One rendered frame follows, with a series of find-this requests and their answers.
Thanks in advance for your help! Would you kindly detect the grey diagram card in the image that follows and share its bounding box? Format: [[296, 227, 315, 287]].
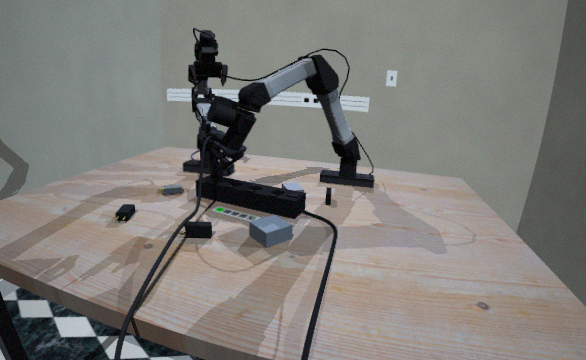
[[211, 206, 261, 222]]

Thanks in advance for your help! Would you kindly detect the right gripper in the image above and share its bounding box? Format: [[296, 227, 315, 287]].
[[188, 56, 228, 86]]

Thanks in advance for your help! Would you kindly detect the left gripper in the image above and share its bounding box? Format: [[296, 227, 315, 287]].
[[201, 123, 248, 175]]

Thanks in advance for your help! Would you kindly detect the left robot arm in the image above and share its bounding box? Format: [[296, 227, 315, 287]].
[[207, 55, 374, 183]]

